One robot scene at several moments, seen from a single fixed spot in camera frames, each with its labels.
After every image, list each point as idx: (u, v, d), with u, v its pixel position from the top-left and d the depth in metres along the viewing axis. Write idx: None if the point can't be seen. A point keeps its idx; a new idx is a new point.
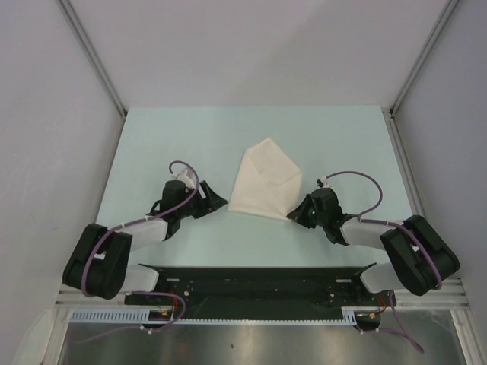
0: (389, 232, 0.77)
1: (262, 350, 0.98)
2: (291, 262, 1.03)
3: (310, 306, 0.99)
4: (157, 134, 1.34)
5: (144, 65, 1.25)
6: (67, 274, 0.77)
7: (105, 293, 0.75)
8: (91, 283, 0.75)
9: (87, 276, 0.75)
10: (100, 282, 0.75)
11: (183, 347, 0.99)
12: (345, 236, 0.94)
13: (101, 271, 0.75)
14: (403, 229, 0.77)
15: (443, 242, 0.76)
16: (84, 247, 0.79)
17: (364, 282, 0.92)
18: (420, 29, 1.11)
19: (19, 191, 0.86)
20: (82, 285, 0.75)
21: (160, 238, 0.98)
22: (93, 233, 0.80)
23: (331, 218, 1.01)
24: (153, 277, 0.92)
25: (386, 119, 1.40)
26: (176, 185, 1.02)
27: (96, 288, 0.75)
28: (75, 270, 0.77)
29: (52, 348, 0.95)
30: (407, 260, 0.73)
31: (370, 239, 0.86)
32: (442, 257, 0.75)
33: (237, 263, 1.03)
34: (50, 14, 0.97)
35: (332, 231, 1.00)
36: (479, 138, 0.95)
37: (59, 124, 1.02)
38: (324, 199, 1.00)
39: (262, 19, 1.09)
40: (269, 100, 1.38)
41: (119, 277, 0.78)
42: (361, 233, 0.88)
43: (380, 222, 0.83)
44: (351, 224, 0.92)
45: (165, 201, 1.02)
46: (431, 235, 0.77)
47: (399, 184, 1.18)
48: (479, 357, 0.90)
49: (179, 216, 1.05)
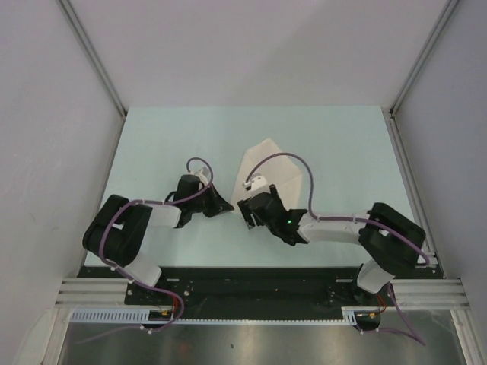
0: (364, 233, 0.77)
1: (262, 350, 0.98)
2: (291, 263, 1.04)
3: (310, 307, 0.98)
4: (157, 134, 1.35)
5: (144, 64, 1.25)
6: (86, 239, 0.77)
7: (122, 258, 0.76)
8: (108, 248, 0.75)
9: (106, 240, 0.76)
10: (119, 247, 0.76)
11: (183, 347, 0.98)
12: (306, 236, 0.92)
13: (119, 237, 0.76)
14: (372, 223, 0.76)
15: (409, 220, 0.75)
16: (106, 213, 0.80)
17: (365, 287, 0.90)
18: (420, 29, 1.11)
19: (19, 190, 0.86)
20: (100, 249, 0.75)
21: (173, 225, 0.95)
22: (116, 201, 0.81)
23: (279, 220, 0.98)
24: (154, 274, 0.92)
25: (386, 119, 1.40)
26: (191, 178, 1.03)
27: (112, 253, 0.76)
28: (95, 234, 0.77)
29: (52, 348, 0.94)
30: (388, 253, 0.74)
31: (335, 234, 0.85)
32: (416, 233, 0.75)
33: (238, 264, 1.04)
34: (49, 14, 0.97)
35: (287, 233, 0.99)
36: (478, 138, 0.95)
37: (59, 124, 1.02)
38: (267, 207, 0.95)
39: (262, 19, 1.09)
40: (269, 101, 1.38)
41: (133, 248, 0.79)
42: (326, 233, 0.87)
43: (347, 219, 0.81)
44: (307, 226, 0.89)
45: (179, 192, 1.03)
46: (397, 217, 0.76)
47: (399, 183, 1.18)
48: (479, 357, 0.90)
49: (191, 208, 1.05)
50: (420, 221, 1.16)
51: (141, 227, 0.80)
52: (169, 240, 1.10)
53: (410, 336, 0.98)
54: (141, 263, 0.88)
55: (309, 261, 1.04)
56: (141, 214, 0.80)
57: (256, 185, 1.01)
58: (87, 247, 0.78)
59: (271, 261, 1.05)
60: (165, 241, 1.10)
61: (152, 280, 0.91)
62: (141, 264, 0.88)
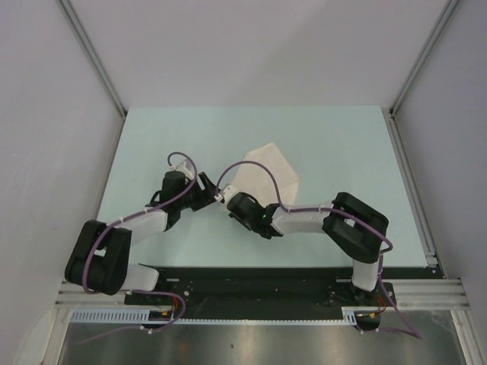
0: (329, 220, 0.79)
1: (262, 349, 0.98)
2: (290, 263, 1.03)
3: (310, 307, 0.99)
4: (156, 134, 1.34)
5: (144, 64, 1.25)
6: (68, 274, 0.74)
7: (109, 288, 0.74)
8: (93, 280, 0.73)
9: (90, 271, 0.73)
10: (102, 279, 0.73)
11: (183, 347, 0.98)
12: (279, 230, 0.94)
13: (103, 268, 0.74)
14: (336, 211, 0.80)
15: (370, 208, 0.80)
16: (85, 242, 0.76)
17: (360, 285, 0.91)
18: (420, 28, 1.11)
19: (20, 190, 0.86)
20: (84, 281, 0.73)
21: (162, 228, 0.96)
22: (93, 229, 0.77)
23: (256, 217, 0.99)
24: (152, 277, 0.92)
25: (386, 119, 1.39)
26: (176, 174, 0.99)
27: (98, 285, 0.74)
28: (77, 268, 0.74)
29: (52, 348, 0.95)
30: (353, 238, 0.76)
31: (306, 224, 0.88)
32: (376, 220, 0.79)
33: (238, 264, 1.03)
34: (49, 14, 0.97)
35: (262, 228, 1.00)
36: (478, 139, 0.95)
37: (59, 123, 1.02)
38: (238, 204, 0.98)
39: (262, 19, 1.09)
40: (269, 99, 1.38)
41: (120, 274, 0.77)
42: (296, 224, 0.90)
43: (313, 209, 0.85)
44: (280, 219, 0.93)
45: (164, 192, 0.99)
46: (358, 205, 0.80)
47: (399, 183, 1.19)
48: (479, 357, 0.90)
49: (179, 206, 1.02)
50: (420, 221, 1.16)
51: (123, 254, 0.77)
52: (167, 239, 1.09)
53: (409, 333, 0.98)
54: (134, 280, 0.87)
55: (310, 261, 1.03)
56: (119, 242, 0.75)
57: (227, 196, 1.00)
58: (71, 280, 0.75)
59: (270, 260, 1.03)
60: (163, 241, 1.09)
61: (152, 285, 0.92)
62: (135, 280, 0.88)
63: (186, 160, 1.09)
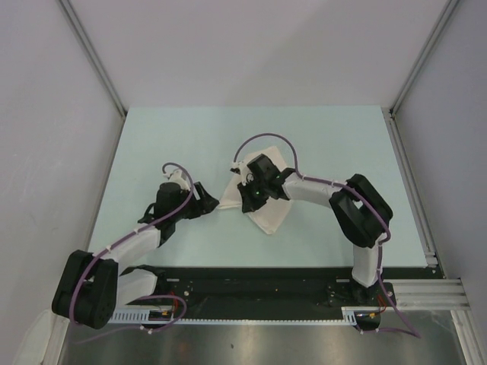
0: (338, 195, 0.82)
1: (262, 349, 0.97)
2: (289, 263, 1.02)
3: (310, 306, 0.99)
4: (156, 134, 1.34)
5: (144, 64, 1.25)
6: (55, 307, 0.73)
7: (94, 323, 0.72)
8: (78, 315, 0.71)
9: (77, 304, 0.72)
10: (87, 315, 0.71)
11: (183, 347, 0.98)
12: (288, 193, 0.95)
13: (87, 303, 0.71)
14: (348, 189, 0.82)
15: (380, 198, 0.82)
16: (71, 274, 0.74)
17: (358, 280, 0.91)
18: (420, 28, 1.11)
19: (20, 190, 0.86)
20: (71, 314, 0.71)
21: (155, 245, 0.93)
22: (78, 262, 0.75)
23: (271, 179, 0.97)
24: (150, 280, 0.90)
25: (386, 119, 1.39)
26: (170, 188, 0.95)
27: (84, 320, 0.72)
28: (62, 302, 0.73)
29: (52, 347, 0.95)
30: (354, 218, 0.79)
31: (314, 195, 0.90)
32: (382, 211, 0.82)
33: (237, 263, 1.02)
34: (49, 14, 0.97)
35: (273, 188, 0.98)
36: (478, 138, 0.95)
37: (59, 122, 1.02)
38: (259, 163, 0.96)
39: (262, 19, 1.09)
40: (269, 100, 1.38)
41: (108, 306, 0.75)
42: (307, 192, 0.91)
43: (326, 182, 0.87)
44: (291, 183, 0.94)
45: (159, 204, 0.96)
46: (370, 191, 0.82)
47: (399, 183, 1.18)
48: (479, 357, 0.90)
49: (174, 220, 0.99)
50: (420, 221, 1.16)
51: (109, 287, 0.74)
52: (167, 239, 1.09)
53: (409, 333, 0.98)
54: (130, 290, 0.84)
55: (310, 261, 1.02)
56: (104, 277, 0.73)
57: (243, 167, 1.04)
58: (58, 312, 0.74)
59: (271, 260, 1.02)
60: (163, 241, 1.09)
61: (150, 288, 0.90)
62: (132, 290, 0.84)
63: (181, 170, 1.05)
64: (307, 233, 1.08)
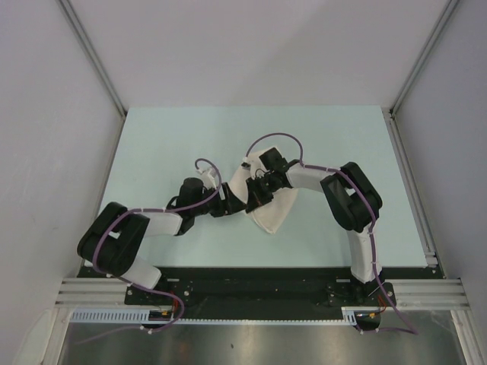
0: (328, 178, 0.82)
1: (262, 350, 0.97)
2: (288, 263, 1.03)
3: (310, 307, 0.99)
4: (156, 134, 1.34)
5: (144, 65, 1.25)
6: (81, 247, 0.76)
7: (114, 269, 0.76)
8: (103, 258, 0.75)
9: (101, 249, 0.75)
10: (112, 258, 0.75)
11: (183, 347, 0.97)
12: (291, 181, 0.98)
13: (114, 249, 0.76)
14: (339, 174, 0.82)
15: (370, 185, 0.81)
16: (103, 220, 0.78)
17: (355, 274, 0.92)
18: (419, 29, 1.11)
19: (20, 190, 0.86)
20: (94, 258, 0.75)
21: (173, 233, 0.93)
22: (115, 209, 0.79)
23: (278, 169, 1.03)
24: (154, 276, 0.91)
25: (386, 119, 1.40)
26: (194, 183, 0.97)
27: (106, 263, 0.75)
28: (90, 242, 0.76)
29: (52, 347, 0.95)
30: (341, 201, 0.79)
31: (313, 183, 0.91)
32: (371, 198, 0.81)
33: (233, 263, 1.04)
34: (49, 14, 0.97)
35: (278, 174, 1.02)
36: (476, 139, 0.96)
37: (59, 123, 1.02)
38: (268, 155, 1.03)
39: (262, 19, 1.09)
40: (269, 100, 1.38)
41: (128, 258, 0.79)
42: (305, 179, 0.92)
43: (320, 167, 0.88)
44: (293, 170, 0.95)
45: (182, 198, 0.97)
46: (361, 179, 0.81)
47: (398, 183, 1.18)
48: (479, 357, 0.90)
49: (194, 214, 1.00)
50: (420, 221, 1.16)
51: (137, 239, 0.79)
52: (168, 241, 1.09)
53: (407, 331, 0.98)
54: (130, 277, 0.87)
55: (310, 260, 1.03)
56: (137, 225, 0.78)
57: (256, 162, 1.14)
58: (82, 254, 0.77)
59: (268, 260, 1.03)
60: (165, 241, 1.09)
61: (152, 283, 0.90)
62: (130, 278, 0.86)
63: (212, 169, 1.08)
64: (308, 233, 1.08)
